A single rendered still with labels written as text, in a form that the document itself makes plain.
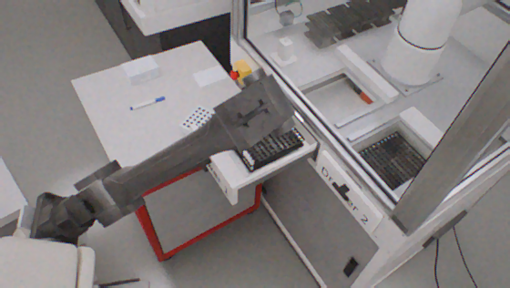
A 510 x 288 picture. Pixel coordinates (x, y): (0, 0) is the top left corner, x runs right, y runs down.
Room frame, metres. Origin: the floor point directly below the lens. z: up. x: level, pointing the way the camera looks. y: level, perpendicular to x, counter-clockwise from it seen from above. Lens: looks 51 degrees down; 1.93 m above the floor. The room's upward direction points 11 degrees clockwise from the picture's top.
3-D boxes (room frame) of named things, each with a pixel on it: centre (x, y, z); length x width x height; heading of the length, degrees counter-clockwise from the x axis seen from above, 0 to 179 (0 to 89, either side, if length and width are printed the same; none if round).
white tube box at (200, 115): (0.90, 0.37, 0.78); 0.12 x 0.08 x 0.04; 162
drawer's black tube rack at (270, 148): (0.81, 0.10, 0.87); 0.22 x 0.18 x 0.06; 134
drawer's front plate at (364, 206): (0.67, -0.20, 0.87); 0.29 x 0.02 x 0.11; 44
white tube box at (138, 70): (1.11, 0.68, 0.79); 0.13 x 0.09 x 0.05; 135
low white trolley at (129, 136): (0.98, 0.52, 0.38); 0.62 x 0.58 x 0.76; 44
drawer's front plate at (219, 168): (0.68, 0.24, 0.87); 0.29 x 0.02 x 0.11; 44
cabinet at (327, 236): (1.20, -0.37, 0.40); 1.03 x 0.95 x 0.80; 44
